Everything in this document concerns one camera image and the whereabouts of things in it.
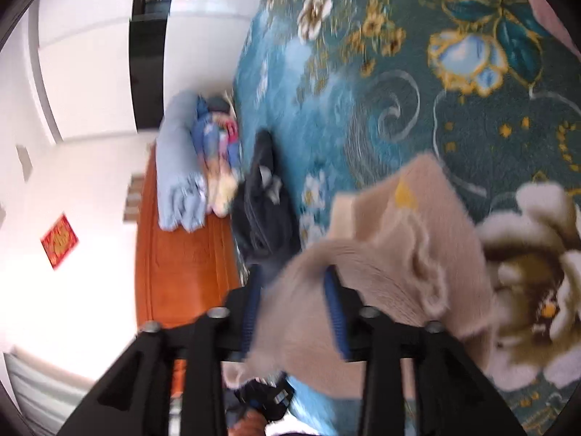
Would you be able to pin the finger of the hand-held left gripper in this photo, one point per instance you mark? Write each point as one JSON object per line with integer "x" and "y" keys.
{"x": 265, "y": 399}

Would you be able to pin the dark grey garment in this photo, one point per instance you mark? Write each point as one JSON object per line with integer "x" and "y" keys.
{"x": 263, "y": 218}

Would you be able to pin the beige fuzzy sweater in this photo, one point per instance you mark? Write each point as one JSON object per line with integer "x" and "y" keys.
{"x": 386, "y": 259}

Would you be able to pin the red wall decoration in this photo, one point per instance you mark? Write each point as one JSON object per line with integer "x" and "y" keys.
{"x": 59, "y": 240}

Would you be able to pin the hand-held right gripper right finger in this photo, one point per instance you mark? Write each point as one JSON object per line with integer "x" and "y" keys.
{"x": 337, "y": 309}

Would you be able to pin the wall switch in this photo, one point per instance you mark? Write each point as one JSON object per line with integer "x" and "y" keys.
{"x": 23, "y": 162}

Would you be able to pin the teal floral blanket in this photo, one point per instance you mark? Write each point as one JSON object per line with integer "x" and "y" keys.
{"x": 363, "y": 77}

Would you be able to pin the wooden headboard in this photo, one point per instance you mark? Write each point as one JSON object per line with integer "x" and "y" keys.
{"x": 190, "y": 272}

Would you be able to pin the folded light blue quilt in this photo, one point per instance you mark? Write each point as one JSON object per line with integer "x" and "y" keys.
{"x": 174, "y": 168}

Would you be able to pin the dark grey cloth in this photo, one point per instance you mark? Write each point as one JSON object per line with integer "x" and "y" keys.
{"x": 218, "y": 103}

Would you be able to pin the white and black wardrobe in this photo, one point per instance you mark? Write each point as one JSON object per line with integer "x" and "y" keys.
{"x": 90, "y": 77}

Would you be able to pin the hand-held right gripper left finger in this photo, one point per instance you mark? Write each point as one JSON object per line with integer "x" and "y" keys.
{"x": 252, "y": 299}

